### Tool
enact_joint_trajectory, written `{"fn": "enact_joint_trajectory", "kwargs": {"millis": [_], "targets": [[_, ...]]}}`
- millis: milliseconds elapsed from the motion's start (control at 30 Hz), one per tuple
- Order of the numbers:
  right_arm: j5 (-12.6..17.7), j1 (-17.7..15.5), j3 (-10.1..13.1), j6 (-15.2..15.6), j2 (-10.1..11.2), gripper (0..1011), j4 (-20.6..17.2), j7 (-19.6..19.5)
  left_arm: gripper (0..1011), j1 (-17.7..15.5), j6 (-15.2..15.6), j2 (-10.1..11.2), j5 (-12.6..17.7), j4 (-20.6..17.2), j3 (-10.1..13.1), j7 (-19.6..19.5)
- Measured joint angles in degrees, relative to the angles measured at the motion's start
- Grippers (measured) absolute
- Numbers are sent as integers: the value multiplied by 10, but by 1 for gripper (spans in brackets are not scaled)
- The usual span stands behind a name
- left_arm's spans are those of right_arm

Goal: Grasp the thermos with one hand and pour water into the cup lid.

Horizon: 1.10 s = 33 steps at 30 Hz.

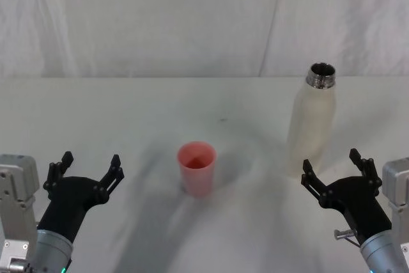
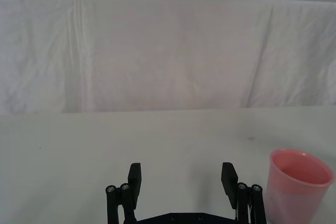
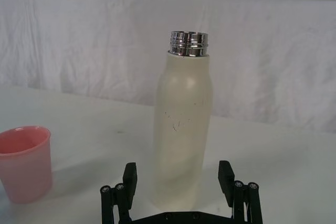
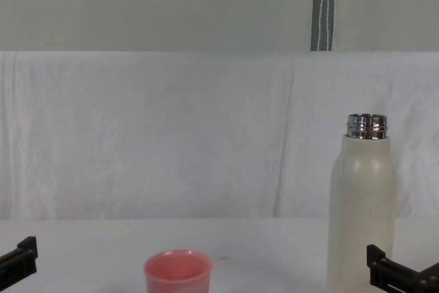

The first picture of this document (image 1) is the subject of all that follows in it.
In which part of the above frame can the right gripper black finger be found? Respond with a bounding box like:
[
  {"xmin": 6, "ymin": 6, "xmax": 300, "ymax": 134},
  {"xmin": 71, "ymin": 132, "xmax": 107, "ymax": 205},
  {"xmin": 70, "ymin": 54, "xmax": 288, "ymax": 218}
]
[
  {"xmin": 300, "ymin": 159, "xmax": 334, "ymax": 210},
  {"xmin": 348, "ymin": 148, "xmax": 383, "ymax": 191}
]

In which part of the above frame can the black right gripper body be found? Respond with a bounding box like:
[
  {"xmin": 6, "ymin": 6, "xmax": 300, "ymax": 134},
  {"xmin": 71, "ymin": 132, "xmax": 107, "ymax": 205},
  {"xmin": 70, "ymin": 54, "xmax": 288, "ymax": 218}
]
[{"xmin": 319, "ymin": 175, "xmax": 394, "ymax": 246}]

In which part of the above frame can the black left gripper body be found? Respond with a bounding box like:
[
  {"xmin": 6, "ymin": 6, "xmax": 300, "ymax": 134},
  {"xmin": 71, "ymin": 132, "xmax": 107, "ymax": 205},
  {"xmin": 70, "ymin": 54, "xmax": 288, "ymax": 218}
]
[{"xmin": 36, "ymin": 175, "xmax": 107, "ymax": 243}]

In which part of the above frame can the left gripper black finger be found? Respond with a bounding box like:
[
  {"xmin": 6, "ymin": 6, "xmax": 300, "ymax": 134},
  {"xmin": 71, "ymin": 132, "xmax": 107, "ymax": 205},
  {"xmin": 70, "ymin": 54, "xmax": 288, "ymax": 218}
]
[
  {"xmin": 93, "ymin": 153, "xmax": 125, "ymax": 205},
  {"xmin": 42, "ymin": 150, "xmax": 75, "ymax": 192}
]

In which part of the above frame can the cream vacuum bottle steel neck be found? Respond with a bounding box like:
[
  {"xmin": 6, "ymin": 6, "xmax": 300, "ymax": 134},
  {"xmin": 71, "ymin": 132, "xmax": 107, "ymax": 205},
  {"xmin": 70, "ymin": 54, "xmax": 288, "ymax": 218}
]
[{"xmin": 286, "ymin": 61, "xmax": 338, "ymax": 178}]

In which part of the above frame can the white table cloth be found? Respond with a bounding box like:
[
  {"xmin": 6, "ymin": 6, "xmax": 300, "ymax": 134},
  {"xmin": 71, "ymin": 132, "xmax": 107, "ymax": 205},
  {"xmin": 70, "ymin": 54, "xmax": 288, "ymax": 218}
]
[{"xmin": 0, "ymin": 76, "xmax": 409, "ymax": 273}]

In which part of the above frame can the pink plastic cup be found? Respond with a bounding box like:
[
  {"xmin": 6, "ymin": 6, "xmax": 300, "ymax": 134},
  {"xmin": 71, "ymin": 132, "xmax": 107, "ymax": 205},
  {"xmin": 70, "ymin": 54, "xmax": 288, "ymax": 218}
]
[{"xmin": 176, "ymin": 140, "xmax": 218, "ymax": 199}]

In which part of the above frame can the white curtain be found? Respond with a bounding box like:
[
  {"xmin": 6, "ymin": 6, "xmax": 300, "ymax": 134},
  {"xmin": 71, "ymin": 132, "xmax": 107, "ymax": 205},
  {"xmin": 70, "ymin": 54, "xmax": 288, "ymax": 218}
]
[{"xmin": 0, "ymin": 0, "xmax": 409, "ymax": 79}]

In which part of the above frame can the thin cable with silver plug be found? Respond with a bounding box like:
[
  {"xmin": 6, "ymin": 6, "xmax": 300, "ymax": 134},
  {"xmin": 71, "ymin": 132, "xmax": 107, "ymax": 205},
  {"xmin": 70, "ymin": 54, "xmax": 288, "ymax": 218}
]
[{"xmin": 334, "ymin": 228, "xmax": 362, "ymax": 249}]

